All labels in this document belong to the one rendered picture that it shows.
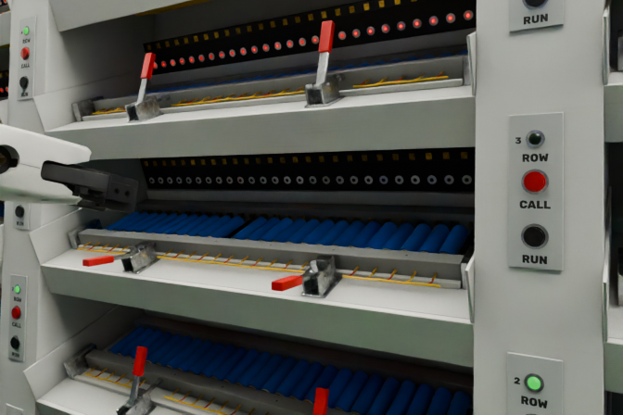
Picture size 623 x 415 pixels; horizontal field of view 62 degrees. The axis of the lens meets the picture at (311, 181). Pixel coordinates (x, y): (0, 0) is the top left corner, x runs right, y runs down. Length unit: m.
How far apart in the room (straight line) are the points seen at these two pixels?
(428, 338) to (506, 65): 0.24
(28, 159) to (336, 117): 0.27
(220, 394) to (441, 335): 0.32
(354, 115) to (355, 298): 0.18
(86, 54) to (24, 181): 0.50
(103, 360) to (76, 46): 0.47
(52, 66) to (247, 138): 0.38
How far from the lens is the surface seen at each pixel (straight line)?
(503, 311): 0.46
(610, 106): 0.46
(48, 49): 0.87
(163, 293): 0.66
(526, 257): 0.45
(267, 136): 0.56
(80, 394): 0.85
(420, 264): 0.52
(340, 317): 0.52
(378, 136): 0.50
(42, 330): 0.87
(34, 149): 0.43
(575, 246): 0.45
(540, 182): 0.44
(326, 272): 0.53
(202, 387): 0.72
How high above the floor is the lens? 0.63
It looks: 2 degrees up
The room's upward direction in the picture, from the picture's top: 1 degrees clockwise
